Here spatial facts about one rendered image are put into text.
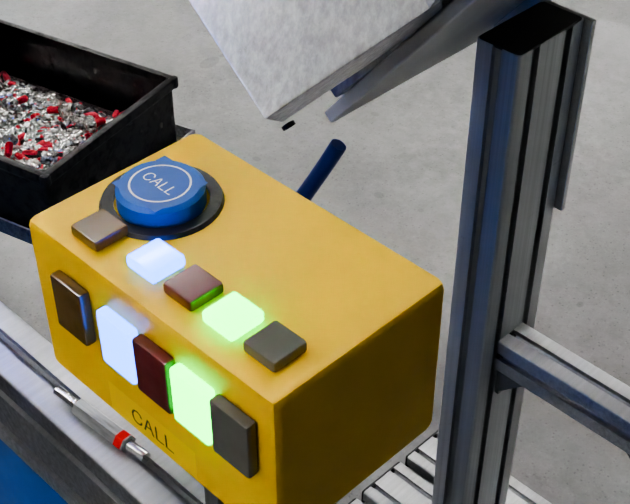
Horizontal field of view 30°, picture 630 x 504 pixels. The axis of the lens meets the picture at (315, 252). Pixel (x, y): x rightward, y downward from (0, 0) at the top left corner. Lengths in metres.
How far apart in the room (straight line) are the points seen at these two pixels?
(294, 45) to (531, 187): 0.32
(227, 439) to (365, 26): 0.45
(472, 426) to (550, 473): 0.61
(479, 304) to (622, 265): 1.11
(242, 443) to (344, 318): 0.06
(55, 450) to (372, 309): 0.33
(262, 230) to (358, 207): 1.78
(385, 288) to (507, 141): 0.54
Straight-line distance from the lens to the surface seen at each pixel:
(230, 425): 0.46
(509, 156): 1.02
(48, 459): 0.78
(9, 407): 0.79
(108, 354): 0.51
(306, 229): 0.51
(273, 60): 0.85
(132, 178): 0.53
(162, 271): 0.49
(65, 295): 0.52
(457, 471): 1.31
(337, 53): 0.85
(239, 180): 0.54
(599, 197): 2.38
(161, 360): 0.48
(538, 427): 1.90
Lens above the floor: 1.39
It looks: 40 degrees down
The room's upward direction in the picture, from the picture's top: straight up
